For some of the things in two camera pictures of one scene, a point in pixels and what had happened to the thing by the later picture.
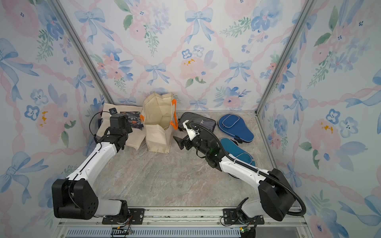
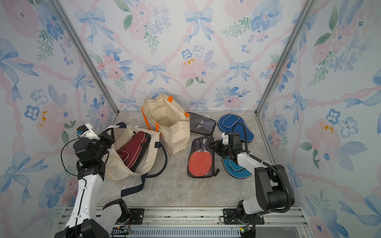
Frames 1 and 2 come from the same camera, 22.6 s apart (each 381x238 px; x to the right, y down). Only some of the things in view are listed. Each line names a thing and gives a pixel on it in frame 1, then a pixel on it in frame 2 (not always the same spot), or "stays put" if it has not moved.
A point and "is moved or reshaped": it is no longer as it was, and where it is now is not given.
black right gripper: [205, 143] -> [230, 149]
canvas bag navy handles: [134, 115] -> [152, 163]
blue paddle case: [235, 126] stays put
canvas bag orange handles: [158, 114] is moved or reshaped
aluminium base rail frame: [206, 223] stays put
